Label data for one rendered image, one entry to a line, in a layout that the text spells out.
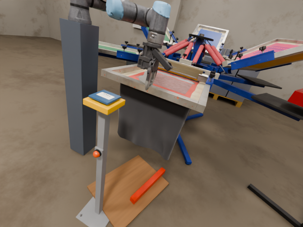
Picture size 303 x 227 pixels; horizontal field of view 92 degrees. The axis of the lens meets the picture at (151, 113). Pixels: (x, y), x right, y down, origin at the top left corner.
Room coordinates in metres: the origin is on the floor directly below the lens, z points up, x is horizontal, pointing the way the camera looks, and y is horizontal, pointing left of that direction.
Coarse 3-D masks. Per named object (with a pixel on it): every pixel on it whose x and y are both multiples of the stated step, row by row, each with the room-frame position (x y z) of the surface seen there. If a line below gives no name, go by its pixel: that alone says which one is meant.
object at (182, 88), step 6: (174, 78) 1.16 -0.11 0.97; (162, 84) 0.91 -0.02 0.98; (168, 84) 0.94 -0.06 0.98; (174, 84) 0.98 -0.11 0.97; (180, 84) 1.02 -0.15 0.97; (186, 84) 1.07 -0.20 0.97; (192, 84) 1.11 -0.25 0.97; (168, 90) 0.82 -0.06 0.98; (174, 90) 0.85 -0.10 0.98; (180, 90) 0.88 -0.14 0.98; (186, 90) 0.91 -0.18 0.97; (192, 90) 0.95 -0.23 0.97; (186, 96) 0.79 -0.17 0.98
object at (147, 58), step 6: (144, 42) 0.72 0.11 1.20; (144, 48) 0.74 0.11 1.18; (150, 48) 0.72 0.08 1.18; (156, 48) 0.73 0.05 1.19; (144, 54) 0.72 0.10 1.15; (150, 54) 0.72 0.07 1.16; (138, 60) 0.71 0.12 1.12; (144, 60) 0.70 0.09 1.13; (150, 60) 0.70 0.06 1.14; (156, 60) 0.71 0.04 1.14; (138, 66) 0.71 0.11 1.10; (144, 66) 0.70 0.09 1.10; (156, 66) 0.73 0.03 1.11
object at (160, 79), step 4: (164, 72) 1.30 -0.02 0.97; (128, 76) 0.90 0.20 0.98; (132, 76) 0.92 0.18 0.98; (136, 76) 0.95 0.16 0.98; (156, 76) 1.08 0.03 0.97; (160, 76) 1.11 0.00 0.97; (164, 76) 1.15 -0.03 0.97; (156, 80) 0.97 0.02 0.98; (160, 80) 1.00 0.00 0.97; (164, 80) 1.02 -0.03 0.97; (156, 84) 0.88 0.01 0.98; (160, 84) 0.90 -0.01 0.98
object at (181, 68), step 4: (168, 60) 1.29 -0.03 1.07; (160, 64) 1.31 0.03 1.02; (172, 64) 1.28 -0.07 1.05; (176, 64) 1.27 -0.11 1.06; (180, 64) 1.26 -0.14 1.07; (172, 68) 1.27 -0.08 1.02; (176, 68) 1.26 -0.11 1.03; (180, 68) 1.25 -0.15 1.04; (184, 68) 1.25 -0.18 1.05; (188, 68) 1.24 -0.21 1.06; (192, 68) 1.23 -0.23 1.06; (196, 68) 1.22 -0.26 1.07; (180, 72) 1.25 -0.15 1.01; (184, 72) 1.24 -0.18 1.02; (188, 72) 1.23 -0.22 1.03; (192, 72) 1.22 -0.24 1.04; (196, 72) 1.22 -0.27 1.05; (200, 72) 1.21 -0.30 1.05; (196, 76) 1.21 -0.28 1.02
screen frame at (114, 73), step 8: (136, 64) 1.15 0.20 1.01; (104, 72) 0.78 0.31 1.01; (112, 72) 0.78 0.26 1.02; (120, 72) 0.91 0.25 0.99; (120, 80) 0.75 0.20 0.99; (128, 80) 0.73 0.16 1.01; (136, 80) 0.74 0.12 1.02; (136, 88) 0.72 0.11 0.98; (144, 88) 0.70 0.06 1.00; (152, 88) 0.69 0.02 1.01; (160, 88) 0.71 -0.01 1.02; (208, 88) 0.96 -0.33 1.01; (160, 96) 0.68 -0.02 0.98; (168, 96) 0.67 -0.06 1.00; (176, 96) 0.66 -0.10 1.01; (184, 96) 0.67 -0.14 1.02; (200, 96) 0.74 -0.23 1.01; (184, 104) 0.64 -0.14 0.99; (192, 104) 0.63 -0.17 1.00; (200, 104) 0.62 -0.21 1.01; (200, 112) 0.62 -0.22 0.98
